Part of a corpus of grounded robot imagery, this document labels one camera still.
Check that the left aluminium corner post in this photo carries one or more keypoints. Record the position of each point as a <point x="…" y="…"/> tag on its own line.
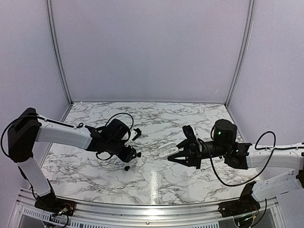
<point x="55" y="46"/>

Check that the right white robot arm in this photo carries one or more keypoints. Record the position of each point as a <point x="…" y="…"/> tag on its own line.
<point x="291" y="157"/>

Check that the white earbud charging case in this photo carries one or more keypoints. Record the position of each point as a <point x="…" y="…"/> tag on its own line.
<point x="167" y="150"/>

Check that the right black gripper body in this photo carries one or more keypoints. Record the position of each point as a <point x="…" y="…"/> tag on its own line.
<point x="220" y="152"/>

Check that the right aluminium corner post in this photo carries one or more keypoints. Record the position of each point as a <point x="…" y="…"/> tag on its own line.
<point x="242" y="52"/>

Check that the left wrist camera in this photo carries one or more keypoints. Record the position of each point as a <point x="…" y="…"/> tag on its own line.
<point x="118" y="131"/>

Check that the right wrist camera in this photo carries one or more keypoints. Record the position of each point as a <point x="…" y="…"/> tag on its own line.
<point x="189" y="133"/>

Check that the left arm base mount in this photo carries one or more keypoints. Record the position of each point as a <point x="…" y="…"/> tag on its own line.
<point x="52" y="203"/>

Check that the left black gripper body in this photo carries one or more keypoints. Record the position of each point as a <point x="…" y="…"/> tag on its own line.
<point x="125" y="156"/>

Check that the aluminium corner post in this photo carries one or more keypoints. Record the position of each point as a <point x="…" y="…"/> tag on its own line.
<point x="55" y="46"/>
<point x="242" y="52"/>

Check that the aluminium front rail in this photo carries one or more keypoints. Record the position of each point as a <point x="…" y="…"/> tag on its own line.
<point x="101" y="215"/>

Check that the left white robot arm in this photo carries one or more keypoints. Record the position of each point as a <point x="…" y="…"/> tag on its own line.
<point x="29" y="128"/>

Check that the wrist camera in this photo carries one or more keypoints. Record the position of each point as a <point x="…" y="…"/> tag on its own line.
<point x="189" y="133"/>
<point x="118" y="131"/>

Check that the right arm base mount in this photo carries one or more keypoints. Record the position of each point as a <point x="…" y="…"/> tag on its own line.
<point x="244" y="204"/>

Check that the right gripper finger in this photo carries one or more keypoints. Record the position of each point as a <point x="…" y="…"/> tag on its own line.
<point x="180" y="158"/>
<point x="184" y="146"/>

